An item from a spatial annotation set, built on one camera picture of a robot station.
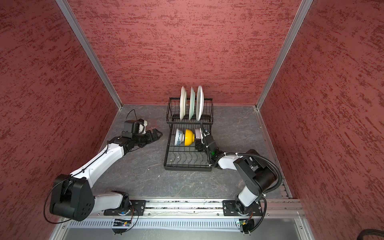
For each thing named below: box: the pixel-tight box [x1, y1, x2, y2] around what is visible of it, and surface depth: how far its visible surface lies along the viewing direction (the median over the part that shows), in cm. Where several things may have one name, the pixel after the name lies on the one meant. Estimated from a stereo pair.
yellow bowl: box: [184, 129, 196, 146], surface depth 94 cm
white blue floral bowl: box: [174, 128, 185, 146], surface depth 92 cm
